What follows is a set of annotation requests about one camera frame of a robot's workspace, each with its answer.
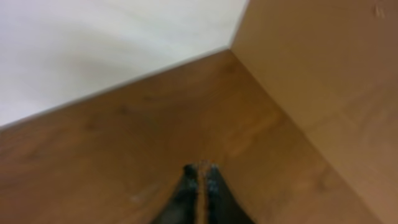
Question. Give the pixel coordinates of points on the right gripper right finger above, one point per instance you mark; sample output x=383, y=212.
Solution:
x=222, y=207

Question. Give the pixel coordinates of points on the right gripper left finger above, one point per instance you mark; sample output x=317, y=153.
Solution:
x=181, y=207

